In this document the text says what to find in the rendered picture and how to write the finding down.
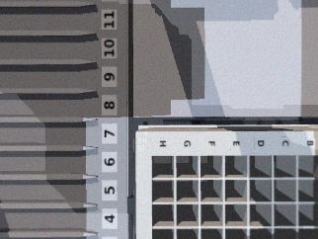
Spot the white deep-well plate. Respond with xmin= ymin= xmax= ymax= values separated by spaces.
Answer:
xmin=135 ymin=124 xmax=318 ymax=239

